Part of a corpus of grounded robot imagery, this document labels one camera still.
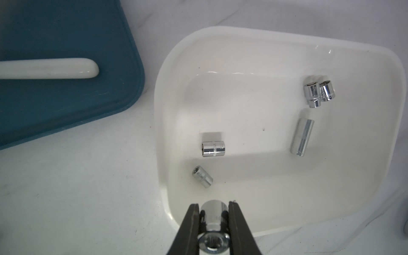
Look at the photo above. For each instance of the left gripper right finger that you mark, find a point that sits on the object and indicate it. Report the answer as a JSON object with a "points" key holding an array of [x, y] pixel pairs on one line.
{"points": [[242, 240]]}

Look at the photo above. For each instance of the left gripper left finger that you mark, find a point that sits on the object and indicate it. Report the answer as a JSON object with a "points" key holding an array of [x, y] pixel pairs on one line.
{"points": [[186, 239]]}

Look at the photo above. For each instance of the long chrome socket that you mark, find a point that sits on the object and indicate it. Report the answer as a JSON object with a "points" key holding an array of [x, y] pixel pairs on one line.
{"points": [[301, 137]]}

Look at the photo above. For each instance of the short chrome socket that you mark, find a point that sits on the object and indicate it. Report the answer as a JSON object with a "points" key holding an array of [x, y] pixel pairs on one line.
{"points": [[327, 91]]}

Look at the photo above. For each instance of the white plastic storage box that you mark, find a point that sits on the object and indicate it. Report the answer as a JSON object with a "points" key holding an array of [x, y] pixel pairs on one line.
{"points": [[245, 87]]}

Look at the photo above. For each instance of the teal plastic tray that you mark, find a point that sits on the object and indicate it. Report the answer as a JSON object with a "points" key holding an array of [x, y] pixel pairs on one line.
{"points": [[97, 30]]}

